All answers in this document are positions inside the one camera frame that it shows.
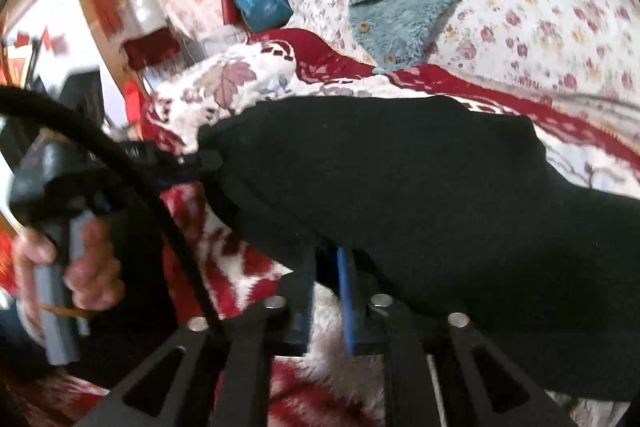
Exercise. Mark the white floral quilt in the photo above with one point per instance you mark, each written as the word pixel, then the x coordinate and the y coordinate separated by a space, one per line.
pixel 540 7

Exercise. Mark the white leaf print quilt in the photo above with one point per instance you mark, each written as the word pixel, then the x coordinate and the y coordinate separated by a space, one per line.
pixel 240 82

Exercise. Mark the blue plastic bag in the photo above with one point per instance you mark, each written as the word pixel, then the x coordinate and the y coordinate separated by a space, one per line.
pixel 262 4

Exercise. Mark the person's left hand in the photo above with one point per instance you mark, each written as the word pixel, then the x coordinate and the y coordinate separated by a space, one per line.
pixel 92 267

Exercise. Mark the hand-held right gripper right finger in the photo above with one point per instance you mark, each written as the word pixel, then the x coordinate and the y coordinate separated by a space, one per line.
pixel 348 302

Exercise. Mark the black pants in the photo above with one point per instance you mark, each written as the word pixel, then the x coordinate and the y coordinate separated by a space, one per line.
pixel 400 207

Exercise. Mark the red patterned blanket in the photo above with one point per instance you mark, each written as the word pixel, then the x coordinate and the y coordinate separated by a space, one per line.
pixel 500 99

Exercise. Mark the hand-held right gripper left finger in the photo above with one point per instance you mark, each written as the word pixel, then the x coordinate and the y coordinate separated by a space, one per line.
pixel 303 294

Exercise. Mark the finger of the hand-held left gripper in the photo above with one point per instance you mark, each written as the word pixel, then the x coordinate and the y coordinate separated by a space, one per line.
pixel 180 161

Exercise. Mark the red white fuzzy blanket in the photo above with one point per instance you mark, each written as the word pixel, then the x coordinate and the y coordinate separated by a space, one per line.
pixel 235 257

